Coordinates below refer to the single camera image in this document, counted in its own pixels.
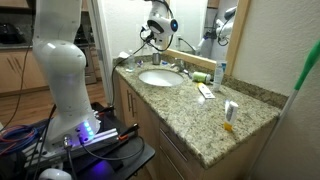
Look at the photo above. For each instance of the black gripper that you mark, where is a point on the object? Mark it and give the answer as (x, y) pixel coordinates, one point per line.
(146, 33)

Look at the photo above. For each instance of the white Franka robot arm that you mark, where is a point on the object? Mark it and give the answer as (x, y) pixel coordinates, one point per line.
(60, 60)

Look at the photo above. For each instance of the clear plastic water bottle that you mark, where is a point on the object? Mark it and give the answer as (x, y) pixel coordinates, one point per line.
(131, 61)

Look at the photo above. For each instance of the white oval sink basin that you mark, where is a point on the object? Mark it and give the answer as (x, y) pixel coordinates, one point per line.
(160, 77)

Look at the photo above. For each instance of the grey metal cup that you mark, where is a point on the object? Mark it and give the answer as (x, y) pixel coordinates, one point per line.
(156, 58)

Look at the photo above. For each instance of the small colourful toiletry item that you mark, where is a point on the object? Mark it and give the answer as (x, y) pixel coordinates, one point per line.
(140, 62)

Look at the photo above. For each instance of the small blue item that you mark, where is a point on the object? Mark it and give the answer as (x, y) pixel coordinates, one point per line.
(164, 62)

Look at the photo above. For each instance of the white contact lens case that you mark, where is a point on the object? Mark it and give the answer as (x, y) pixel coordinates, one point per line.
(129, 70)

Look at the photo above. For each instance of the chrome faucet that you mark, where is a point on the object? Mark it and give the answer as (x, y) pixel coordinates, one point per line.
(180, 65)

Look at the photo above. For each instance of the wooden framed mirror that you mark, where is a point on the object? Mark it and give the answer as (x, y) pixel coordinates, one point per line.
(203, 61)

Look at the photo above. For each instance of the green cylindrical container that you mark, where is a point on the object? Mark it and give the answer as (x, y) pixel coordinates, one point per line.
(200, 77)

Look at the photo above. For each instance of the white toothpaste tube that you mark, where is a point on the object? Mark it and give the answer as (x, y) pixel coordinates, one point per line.
(206, 91)

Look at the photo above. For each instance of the wooden vanity cabinet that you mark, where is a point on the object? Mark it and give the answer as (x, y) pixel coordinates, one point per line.
(143, 120)

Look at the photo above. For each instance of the orange and black clamp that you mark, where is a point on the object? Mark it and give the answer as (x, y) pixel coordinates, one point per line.
(105, 110)
(128, 132)

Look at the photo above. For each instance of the white tube with yellow cap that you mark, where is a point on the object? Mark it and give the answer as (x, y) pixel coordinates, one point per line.
(231, 115)

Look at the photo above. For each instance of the black robot cart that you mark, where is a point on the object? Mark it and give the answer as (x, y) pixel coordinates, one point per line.
(126, 156)

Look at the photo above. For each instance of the wooden kitchen cabinets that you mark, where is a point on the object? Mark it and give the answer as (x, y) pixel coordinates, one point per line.
(13, 71)

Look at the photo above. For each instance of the white round object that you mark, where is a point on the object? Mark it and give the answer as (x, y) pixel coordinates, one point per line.
(53, 175)

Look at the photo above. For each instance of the white door frame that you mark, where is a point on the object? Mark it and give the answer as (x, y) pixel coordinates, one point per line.
(101, 50)

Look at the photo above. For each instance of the aluminium mounting rail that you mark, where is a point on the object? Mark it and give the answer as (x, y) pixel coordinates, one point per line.
(103, 136)

